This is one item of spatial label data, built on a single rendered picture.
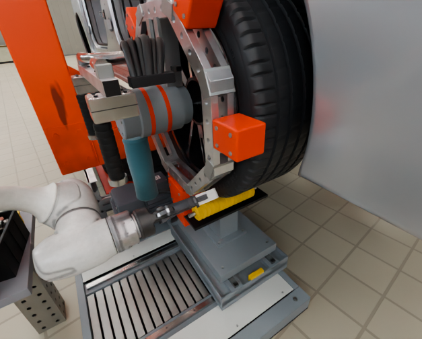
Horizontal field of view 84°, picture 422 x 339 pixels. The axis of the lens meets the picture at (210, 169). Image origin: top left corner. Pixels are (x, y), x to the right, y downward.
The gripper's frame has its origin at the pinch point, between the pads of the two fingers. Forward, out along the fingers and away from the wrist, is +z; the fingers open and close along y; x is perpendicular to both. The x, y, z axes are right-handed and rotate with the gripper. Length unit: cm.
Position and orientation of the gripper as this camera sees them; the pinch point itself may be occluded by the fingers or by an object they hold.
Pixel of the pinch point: (205, 197)
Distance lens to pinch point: 68.1
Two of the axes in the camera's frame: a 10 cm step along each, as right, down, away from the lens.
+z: 8.5, -3.0, 4.4
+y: 3.4, -3.2, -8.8
